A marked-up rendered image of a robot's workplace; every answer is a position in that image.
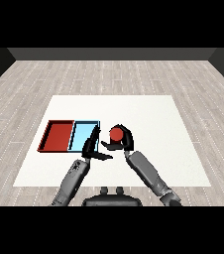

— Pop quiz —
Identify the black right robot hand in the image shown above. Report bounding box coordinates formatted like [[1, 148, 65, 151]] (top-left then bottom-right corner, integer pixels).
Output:
[[100, 123, 135, 154]]

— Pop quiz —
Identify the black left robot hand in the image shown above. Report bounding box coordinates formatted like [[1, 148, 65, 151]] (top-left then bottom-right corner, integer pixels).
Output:
[[80, 127, 114, 161]]

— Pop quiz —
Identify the light blue shallow open box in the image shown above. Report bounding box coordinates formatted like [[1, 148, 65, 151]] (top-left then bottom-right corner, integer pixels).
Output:
[[66, 119, 101, 153]]

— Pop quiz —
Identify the red shallow open box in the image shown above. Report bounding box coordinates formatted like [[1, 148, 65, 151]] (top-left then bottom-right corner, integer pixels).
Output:
[[37, 119, 75, 154]]

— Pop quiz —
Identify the dark grey robot body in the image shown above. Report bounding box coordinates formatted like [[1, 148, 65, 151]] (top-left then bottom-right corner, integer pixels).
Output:
[[81, 186, 144, 207]]

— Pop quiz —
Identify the red can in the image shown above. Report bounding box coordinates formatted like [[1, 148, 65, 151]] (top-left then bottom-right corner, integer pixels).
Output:
[[108, 127, 125, 146]]

